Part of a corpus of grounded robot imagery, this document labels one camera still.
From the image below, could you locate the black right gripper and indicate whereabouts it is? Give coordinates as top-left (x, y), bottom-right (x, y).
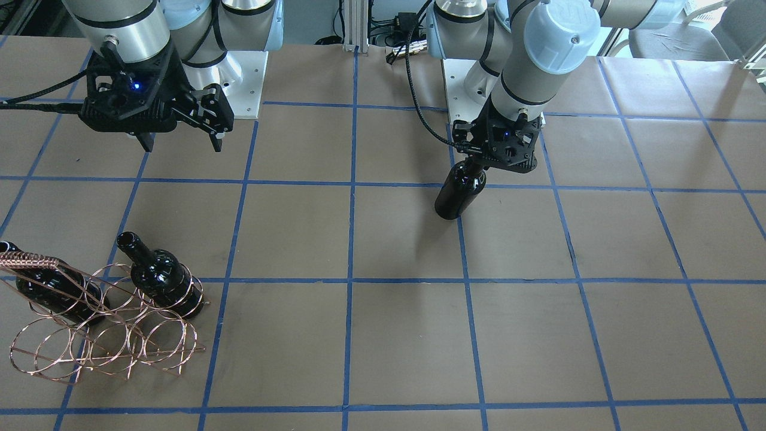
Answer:
top-left (79, 47), bottom-right (235, 153)

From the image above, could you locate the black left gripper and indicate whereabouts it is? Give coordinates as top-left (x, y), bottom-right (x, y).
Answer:
top-left (452, 100), bottom-right (543, 174)

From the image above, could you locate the dark wine bottle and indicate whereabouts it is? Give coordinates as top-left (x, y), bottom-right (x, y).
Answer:
top-left (434, 157), bottom-right (487, 220)

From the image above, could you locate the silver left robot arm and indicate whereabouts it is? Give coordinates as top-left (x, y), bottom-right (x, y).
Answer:
top-left (425, 1), bottom-right (683, 175)

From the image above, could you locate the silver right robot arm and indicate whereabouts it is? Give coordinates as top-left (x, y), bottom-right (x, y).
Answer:
top-left (63, 1), bottom-right (284, 152)

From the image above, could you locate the dark bottle in basket front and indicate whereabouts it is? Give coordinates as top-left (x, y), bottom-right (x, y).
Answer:
top-left (117, 231), bottom-right (203, 319)

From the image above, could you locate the dark bottle in basket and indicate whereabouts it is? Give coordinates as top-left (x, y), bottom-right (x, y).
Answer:
top-left (16, 268), bottom-right (111, 325)
top-left (117, 231), bottom-right (203, 319)

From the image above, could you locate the dark bottle in basket rear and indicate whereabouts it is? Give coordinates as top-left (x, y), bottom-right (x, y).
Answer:
top-left (16, 268), bottom-right (111, 325)

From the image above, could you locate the grey office chair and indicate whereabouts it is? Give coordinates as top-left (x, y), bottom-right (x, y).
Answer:
top-left (627, 1), bottom-right (765, 61)

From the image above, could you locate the black braided cable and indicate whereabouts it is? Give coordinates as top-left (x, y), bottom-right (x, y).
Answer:
top-left (405, 0), bottom-right (467, 150)
top-left (0, 66), bottom-right (90, 114)

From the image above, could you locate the aluminium frame post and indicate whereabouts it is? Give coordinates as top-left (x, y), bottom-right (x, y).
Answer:
top-left (341, 0), bottom-right (371, 56)

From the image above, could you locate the copper wire wine basket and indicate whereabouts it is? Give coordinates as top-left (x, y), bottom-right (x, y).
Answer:
top-left (2, 251), bottom-right (206, 386)

